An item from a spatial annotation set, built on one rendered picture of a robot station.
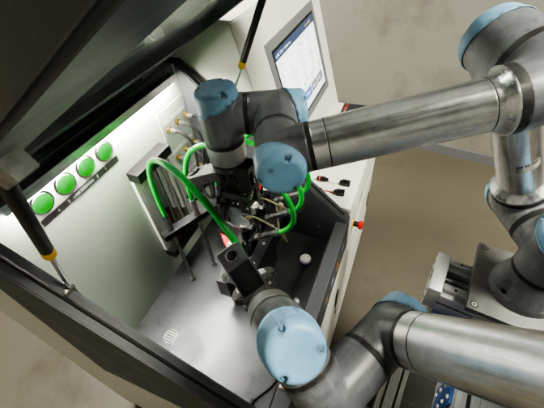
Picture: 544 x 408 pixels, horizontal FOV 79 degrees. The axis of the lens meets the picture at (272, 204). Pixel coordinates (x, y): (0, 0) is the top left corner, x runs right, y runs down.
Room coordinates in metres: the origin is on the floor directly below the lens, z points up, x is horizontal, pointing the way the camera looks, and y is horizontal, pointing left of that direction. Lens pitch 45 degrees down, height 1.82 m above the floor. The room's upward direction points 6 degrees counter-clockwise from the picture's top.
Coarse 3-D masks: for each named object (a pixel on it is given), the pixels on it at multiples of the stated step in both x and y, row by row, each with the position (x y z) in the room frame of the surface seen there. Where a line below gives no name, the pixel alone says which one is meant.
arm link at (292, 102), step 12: (252, 96) 0.53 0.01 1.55; (264, 96) 0.52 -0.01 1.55; (276, 96) 0.52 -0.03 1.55; (288, 96) 0.52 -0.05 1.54; (300, 96) 0.52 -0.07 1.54; (252, 108) 0.51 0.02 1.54; (264, 108) 0.49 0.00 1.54; (276, 108) 0.48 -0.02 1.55; (288, 108) 0.48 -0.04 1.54; (300, 108) 0.50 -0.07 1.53; (252, 120) 0.50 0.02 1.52; (300, 120) 0.49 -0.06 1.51; (252, 132) 0.50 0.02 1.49
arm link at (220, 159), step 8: (208, 152) 0.52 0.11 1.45; (216, 152) 0.50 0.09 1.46; (224, 152) 0.50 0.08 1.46; (232, 152) 0.50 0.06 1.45; (240, 152) 0.51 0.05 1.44; (216, 160) 0.51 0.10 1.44; (224, 160) 0.50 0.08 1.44; (232, 160) 0.50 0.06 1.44; (240, 160) 0.51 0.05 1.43; (224, 168) 0.51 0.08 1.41
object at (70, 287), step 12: (0, 192) 0.26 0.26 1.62; (12, 192) 0.26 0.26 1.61; (12, 204) 0.26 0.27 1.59; (24, 204) 0.27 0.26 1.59; (24, 216) 0.27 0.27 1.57; (24, 228) 0.28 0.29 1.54; (36, 228) 0.28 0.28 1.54; (36, 240) 0.28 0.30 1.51; (48, 240) 0.30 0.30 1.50; (48, 252) 0.30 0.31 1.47; (60, 276) 0.32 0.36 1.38; (72, 288) 0.34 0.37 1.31
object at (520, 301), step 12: (504, 264) 0.42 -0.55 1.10; (492, 276) 0.41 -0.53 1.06; (504, 276) 0.39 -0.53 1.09; (516, 276) 0.37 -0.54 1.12; (492, 288) 0.38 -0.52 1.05; (504, 288) 0.37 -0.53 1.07; (516, 288) 0.35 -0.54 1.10; (528, 288) 0.34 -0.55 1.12; (540, 288) 0.33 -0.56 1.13; (504, 300) 0.35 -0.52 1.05; (516, 300) 0.33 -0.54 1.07; (528, 300) 0.33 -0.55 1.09; (540, 300) 0.32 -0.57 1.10; (516, 312) 0.32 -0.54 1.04; (528, 312) 0.31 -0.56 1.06; (540, 312) 0.31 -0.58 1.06
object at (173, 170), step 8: (152, 160) 0.57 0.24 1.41; (160, 160) 0.55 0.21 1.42; (168, 168) 0.52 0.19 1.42; (176, 168) 0.52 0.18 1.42; (152, 176) 0.63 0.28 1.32; (176, 176) 0.50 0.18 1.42; (184, 176) 0.49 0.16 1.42; (152, 184) 0.63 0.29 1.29; (184, 184) 0.48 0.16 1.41; (192, 184) 0.48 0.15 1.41; (152, 192) 0.64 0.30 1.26; (192, 192) 0.46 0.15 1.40; (200, 192) 0.46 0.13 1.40; (160, 200) 0.65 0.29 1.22; (200, 200) 0.45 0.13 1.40; (208, 200) 0.45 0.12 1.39; (160, 208) 0.64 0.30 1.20; (208, 208) 0.43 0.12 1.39; (168, 216) 0.66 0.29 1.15; (216, 216) 0.42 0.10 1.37; (224, 224) 0.41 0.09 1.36; (224, 232) 0.40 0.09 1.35; (232, 232) 0.40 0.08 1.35; (232, 240) 0.39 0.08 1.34
